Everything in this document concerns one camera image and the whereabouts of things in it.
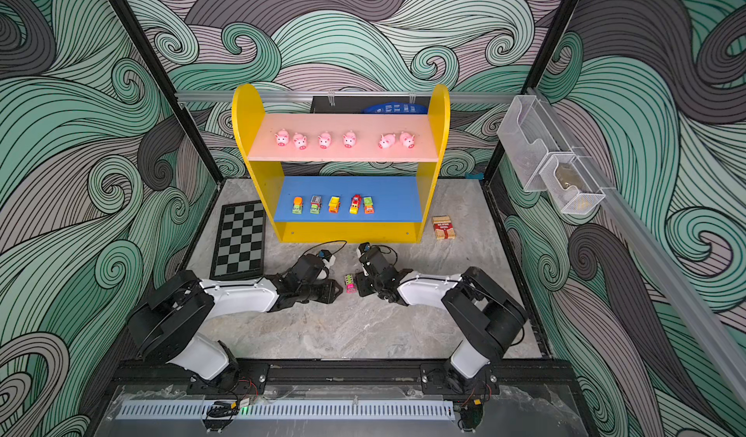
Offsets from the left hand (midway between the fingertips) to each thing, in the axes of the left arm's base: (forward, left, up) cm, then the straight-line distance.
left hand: (340, 286), depth 88 cm
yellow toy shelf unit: (+21, 0, +12) cm, 24 cm away
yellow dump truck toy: (+22, +2, +14) cm, 26 cm away
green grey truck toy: (+21, +8, +14) cm, 27 cm away
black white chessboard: (+13, +35, +2) cm, 37 cm away
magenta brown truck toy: (0, -3, 0) cm, 3 cm away
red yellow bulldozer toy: (+23, -5, +14) cm, 27 cm away
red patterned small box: (+23, -37, -1) cm, 43 cm away
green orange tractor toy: (+20, +14, +14) cm, 29 cm away
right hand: (+3, -7, -1) cm, 8 cm away
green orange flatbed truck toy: (+21, -9, +15) cm, 27 cm away
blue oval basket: (+46, -17, +34) cm, 60 cm away
